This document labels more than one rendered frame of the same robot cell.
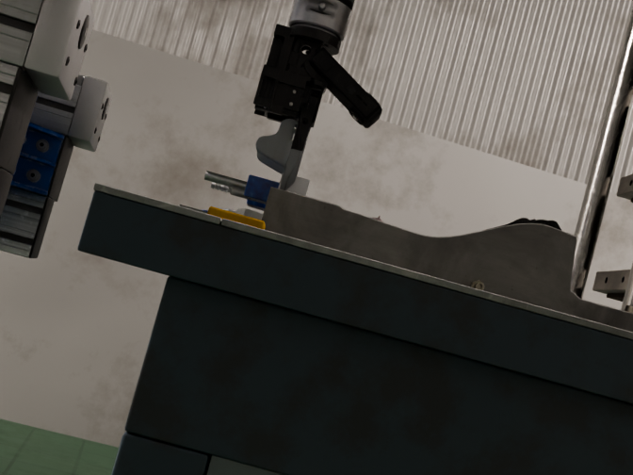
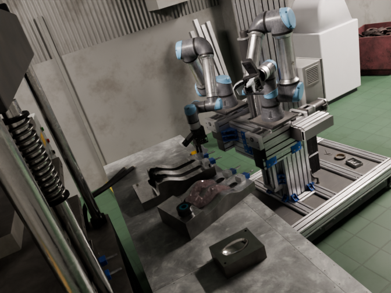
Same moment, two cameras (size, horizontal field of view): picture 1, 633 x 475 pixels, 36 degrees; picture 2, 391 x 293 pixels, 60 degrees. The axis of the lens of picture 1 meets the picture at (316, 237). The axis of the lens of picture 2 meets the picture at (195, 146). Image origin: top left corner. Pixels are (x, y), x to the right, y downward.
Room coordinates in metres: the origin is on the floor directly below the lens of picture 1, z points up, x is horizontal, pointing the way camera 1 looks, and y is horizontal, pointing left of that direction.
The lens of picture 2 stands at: (3.18, -0.48, 1.92)
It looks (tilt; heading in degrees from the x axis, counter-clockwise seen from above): 25 degrees down; 165
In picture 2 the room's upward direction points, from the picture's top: 16 degrees counter-clockwise
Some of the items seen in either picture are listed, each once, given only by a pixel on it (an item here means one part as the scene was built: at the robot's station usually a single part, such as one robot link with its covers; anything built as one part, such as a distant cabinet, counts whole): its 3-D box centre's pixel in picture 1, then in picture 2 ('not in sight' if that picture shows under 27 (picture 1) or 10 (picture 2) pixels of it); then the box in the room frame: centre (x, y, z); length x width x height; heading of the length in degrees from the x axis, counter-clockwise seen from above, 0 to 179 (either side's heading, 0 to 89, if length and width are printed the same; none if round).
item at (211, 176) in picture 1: (254, 188); (206, 154); (1.23, 0.09, 0.89); 0.13 x 0.05 x 0.05; 91
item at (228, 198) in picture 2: not in sight; (207, 197); (1.64, -0.08, 0.85); 0.50 x 0.26 x 0.11; 109
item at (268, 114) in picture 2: not in sight; (272, 110); (1.39, 0.55, 1.09); 0.15 x 0.15 x 0.10
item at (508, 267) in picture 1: (446, 263); (172, 177); (1.28, -0.18, 0.87); 0.50 x 0.26 x 0.14; 91
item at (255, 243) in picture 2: not in sight; (237, 252); (2.09, -0.14, 0.83); 0.20 x 0.15 x 0.07; 91
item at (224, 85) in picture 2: not in sight; (222, 84); (0.90, 0.46, 1.20); 0.13 x 0.12 x 0.14; 55
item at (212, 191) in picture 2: not in sight; (205, 190); (1.63, -0.08, 0.90); 0.26 x 0.18 x 0.08; 109
